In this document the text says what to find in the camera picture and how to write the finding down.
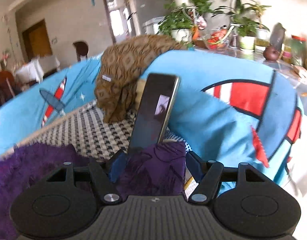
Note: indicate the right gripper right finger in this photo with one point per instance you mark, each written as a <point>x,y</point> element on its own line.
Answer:
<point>208,176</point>

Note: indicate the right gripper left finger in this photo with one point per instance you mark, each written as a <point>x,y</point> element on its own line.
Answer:
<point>104,175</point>

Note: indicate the purple floral garment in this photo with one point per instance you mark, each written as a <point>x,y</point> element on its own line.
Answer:
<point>46,192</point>

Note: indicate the houndstooth sofa seat cover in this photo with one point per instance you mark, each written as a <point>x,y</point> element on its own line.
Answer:
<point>85,130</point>

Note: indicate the blue printed sofa back cover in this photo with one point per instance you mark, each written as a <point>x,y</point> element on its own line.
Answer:
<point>227,109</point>

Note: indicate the wooden block under phone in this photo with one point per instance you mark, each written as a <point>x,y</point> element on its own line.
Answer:
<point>139,92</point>

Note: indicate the black smartphone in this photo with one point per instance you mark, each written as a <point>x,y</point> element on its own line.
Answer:
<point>154,111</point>

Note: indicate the brown fur blanket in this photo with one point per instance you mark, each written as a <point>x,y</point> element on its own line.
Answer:
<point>122,64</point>

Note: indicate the white clothed dining table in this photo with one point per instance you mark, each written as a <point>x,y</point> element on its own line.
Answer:
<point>37,68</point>

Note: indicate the dark wooden chair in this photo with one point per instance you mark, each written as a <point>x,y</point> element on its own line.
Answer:
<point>82,49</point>
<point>7,86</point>

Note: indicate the glass fruit bowl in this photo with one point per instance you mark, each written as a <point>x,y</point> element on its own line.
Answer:
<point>217,40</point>

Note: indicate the brown clay teapot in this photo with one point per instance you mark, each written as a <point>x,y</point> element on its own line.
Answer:
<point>270,53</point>

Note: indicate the brown wooden door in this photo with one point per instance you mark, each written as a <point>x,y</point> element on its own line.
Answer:
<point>36,41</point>

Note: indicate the green glass jar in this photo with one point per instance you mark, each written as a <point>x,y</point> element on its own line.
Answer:
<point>298,50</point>

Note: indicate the green potted plant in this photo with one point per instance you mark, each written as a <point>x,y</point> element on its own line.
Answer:
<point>181,20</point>

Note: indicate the silver refrigerator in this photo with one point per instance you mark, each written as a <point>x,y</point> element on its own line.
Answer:
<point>144,10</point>

